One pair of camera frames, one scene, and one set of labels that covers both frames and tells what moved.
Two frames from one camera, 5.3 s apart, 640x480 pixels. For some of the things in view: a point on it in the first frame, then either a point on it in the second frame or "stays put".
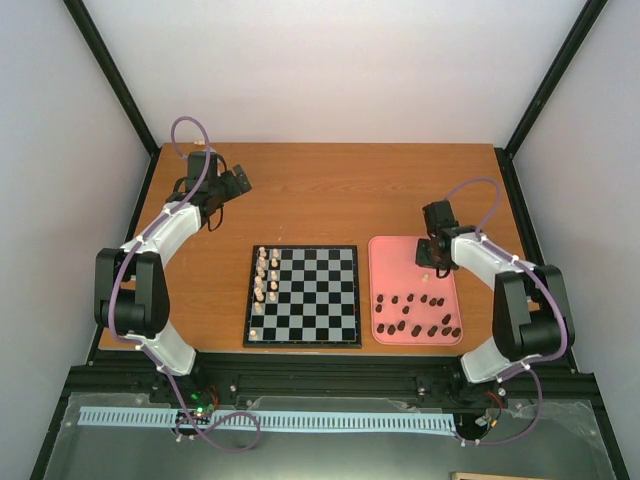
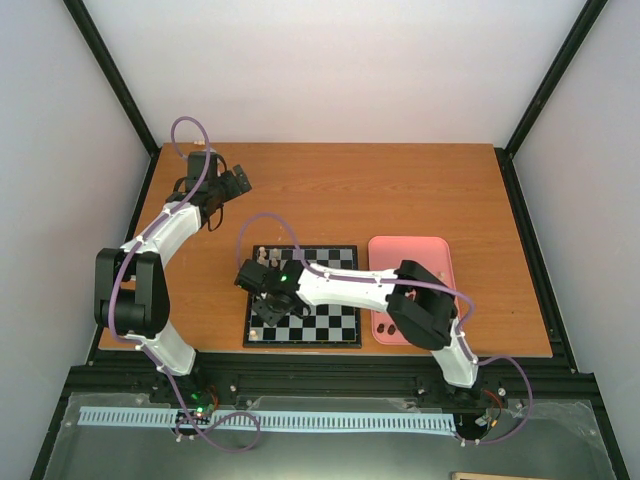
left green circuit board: x=200 y=405 stays put
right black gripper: x=422 y=261 -> x=268 y=316
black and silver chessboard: x=317 y=302 stays put
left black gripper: x=234 y=190 stays put
